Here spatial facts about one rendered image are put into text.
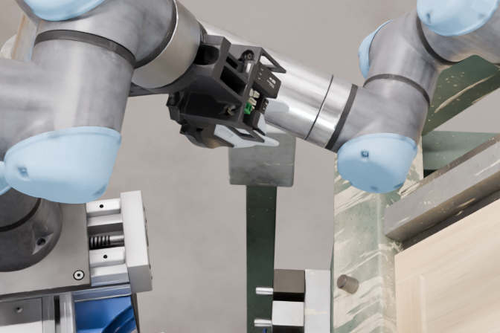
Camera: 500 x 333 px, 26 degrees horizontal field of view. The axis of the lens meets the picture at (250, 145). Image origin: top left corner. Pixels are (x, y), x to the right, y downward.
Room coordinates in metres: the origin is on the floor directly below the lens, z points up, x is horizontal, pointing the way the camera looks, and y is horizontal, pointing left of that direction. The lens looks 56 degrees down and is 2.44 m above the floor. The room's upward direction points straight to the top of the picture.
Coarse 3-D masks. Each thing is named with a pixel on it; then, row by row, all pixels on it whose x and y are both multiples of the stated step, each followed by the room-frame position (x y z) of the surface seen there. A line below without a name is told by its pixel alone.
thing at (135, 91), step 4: (132, 84) 0.58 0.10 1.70; (132, 88) 0.58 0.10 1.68; (136, 88) 0.58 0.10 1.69; (140, 88) 0.58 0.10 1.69; (144, 88) 0.57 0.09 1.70; (132, 92) 0.59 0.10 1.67; (136, 92) 0.58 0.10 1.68; (140, 92) 0.58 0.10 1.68; (144, 92) 0.58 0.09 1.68; (148, 92) 0.58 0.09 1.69; (152, 92) 0.57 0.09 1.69; (128, 96) 0.60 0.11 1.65; (132, 96) 0.59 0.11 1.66; (136, 96) 0.59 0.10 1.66
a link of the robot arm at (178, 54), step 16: (176, 0) 0.58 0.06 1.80; (192, 16) 0.58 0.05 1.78; (176, 32) 0.55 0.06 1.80; (192, 32) 0.56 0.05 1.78; (176, 48) 0.54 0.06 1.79; (192, 48) 0.55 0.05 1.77; (160, 64) 0.53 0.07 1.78; (176, 64) 0.54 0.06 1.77; (144, 80) 0.53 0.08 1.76; (160, 80) 0.53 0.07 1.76
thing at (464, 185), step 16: (496, 144) 0.92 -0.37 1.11; (480, 160) 0.91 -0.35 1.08; (496, 160) 0.89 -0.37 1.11; (448, 176) 0.91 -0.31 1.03; (464, 176) 0.90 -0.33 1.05; (480, 176) 0.88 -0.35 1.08; (496, 176) 0.87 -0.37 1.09; (416, 192) 0.92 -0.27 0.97; (432, 192) 0.90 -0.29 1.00; (448, 192) 0.89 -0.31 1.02; (464, 192) 0.87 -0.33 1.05; (480, 192) 0.87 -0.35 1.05; (400, 208) 0.91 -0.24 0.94; (416, 208) 0.89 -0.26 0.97; (432, 208) 0.88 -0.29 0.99; (448, 208) 0.87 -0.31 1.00; (464, 208) 0.87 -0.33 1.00; (384, 224) 0.90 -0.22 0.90; (400, 224) 0.88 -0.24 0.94; (416, 224) 0.88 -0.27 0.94; (432, 224) 0.88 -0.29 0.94; (400, 240) 0.88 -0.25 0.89
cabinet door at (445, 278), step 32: (480, 224) 0.82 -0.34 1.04; (416, 256) 0.82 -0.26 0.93; (448, 256) 0.79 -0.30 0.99; (480, 256) 0.77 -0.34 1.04; (416, 288) 0.77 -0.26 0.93; (448, 288) 0.74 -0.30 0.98; (480, 288) 0.72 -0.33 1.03; (416, 320) 0.72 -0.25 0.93; (448, 320) 0.69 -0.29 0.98; (480, 320) 0.67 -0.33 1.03
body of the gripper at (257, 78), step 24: (216, 48) 0.56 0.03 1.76; (240, 48) 0.60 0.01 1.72; (192, 72) 0.55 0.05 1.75; (216, 72) 0.54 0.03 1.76; (240, 72) 0.58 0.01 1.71; (264, 72) 0.59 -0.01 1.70; (192, 96) 0.57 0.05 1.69; (216, 96) 0.56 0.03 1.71; (240, 96) 0.55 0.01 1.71; (264, 96) 0.58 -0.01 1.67; (192, 120) 0.56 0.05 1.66; (216, 120) 0.54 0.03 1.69; (240, 120) 0.54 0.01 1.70
